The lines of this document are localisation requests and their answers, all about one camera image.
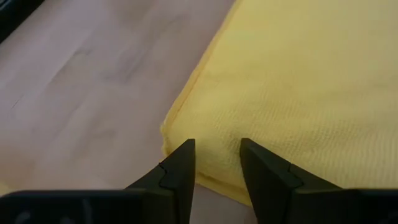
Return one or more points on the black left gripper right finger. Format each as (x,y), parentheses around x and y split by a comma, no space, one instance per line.
(267,180)

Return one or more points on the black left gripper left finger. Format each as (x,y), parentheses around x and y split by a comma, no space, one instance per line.
(183,174)

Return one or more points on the yellow microfiber towel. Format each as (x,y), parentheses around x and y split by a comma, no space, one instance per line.
(295,77)

